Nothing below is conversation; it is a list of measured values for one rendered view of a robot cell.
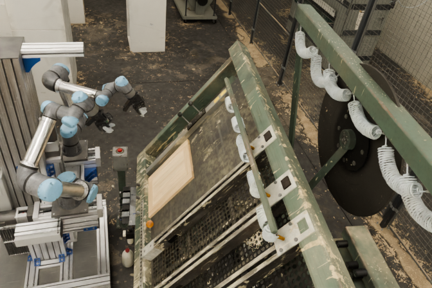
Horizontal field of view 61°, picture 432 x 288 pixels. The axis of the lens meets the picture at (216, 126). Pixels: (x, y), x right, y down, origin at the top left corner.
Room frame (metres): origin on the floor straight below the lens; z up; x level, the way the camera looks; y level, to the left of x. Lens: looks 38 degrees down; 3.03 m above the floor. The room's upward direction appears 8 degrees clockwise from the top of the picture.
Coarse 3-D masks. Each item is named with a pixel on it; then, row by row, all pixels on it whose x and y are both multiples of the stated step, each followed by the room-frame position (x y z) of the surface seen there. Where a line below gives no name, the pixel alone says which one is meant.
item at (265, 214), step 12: (228, 84) 1.78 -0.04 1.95; (228, 96) 1.77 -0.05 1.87; (228, 108) 1.69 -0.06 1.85; (240, 120) 1.46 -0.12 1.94; (240, 132) 1.38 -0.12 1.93; (240, 144) 1.38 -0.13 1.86; (240, 156) 1.32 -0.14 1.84; (252, 156) 1.21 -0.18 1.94; (252, 168) 1.14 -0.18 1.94; (252, 180) 1.14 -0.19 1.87; (264, 192) 1.01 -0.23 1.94; (264, 204) 0.95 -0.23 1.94; (264, 216) 0.96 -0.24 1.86; (276, 228) 0.85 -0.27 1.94
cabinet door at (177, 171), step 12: (180, 156) 1.92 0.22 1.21; (168, 168) 1.90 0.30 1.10; (180, 168) 1.81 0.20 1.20; (192, 168) 1.74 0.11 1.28; (156, 180) 1.88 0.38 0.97; (168, 180) 1.79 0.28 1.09; (180, 180) 1.71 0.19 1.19; (156, 192) 1.77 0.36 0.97; (168, 192) 1.68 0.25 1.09; (156, 204) 1.66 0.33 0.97
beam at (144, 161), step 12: (144, 156) 2.18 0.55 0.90; (144, 168) 2.05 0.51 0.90; (144, 180) 1.93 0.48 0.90; (144, 192) 1.81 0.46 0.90; (144, 204) 1.70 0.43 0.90; (144, 216) 1.60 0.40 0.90; (144, 228) 1.50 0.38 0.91; (144, 240) 1.41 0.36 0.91; (144, 264) 1.24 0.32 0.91; (156, 264) 1.28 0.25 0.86; (144, 276) 1.16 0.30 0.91; (156, 276) 1.20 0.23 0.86
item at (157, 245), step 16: (272, 128) 1.47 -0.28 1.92; (256, 144) 1.44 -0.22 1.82; (256, 160) 1.41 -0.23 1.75; (224, 176) 1.43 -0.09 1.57; (240, 176) 1.39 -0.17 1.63; (208, 192) 1.40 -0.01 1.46; (224, 192) 1.38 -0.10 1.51; (192, 208) 1.38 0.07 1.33; (208, 208) 1.36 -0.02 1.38; (176, 224) 1.36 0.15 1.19; (192, 224) 1.34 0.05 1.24; (160, 240) 1.30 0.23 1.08; (144, 256) 1.27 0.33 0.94
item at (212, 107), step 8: (224, 96) 2.12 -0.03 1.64; (216, 104) 2.10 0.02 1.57; (208, 112) 2.09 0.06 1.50; (200, 120) 2.08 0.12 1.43; (192, 128) 2.07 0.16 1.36; (184, 136) 2.06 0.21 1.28; (176, 144) 2.04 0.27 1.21; (168, 152) 2.03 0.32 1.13; (160, 160) 2.02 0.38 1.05; (152, 168) 2.01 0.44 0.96
